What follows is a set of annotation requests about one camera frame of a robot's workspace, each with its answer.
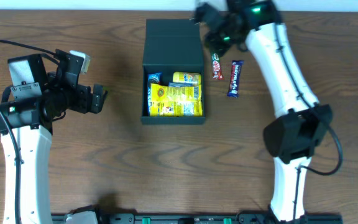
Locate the purple Dairy Milk bar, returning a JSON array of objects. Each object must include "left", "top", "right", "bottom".
[{"left": 227, "top": 60, "right": 244, "bottom": 98}]

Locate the KitKat chocolate bar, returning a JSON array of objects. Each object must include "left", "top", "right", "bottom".
[{"left": 211, "top": 53, "right": 223, "bottom": 80}]

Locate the blue Oreo cookie pack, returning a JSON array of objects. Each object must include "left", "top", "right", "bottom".
[{"left": 146, "top": 72, "right": 162, "bottom": 116}]

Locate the yellow Mentos gum bottle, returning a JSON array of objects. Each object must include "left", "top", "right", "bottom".
[{"left": 172, "top": 72, "right": 201, "bottom": 85}]

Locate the black box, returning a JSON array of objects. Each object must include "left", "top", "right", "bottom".
[{"left": 140, "top": 19, "right": 206, "bottom": 125}]

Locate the yellow snack bag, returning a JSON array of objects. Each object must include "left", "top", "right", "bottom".
[{"left": 149, "top": 83, "right": 203, "bottom": 117}]

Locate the blue Eclipse mint pack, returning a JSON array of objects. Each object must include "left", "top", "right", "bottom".
[{"left": 168, "top": 82, "right": 194, "bottom": 87}]

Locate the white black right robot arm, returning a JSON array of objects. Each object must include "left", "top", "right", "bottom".
[{"left": 194, "top": 1, "right": 333, "bottom": 223}]

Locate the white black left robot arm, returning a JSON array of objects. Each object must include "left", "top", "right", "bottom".
[{"left": 0, "top": 50, "right": 107, "bottom": 223}]

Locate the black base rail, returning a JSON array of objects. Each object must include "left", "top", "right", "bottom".
[{"left": 51, "top": 212, "right": 344, "bottom": 224}]

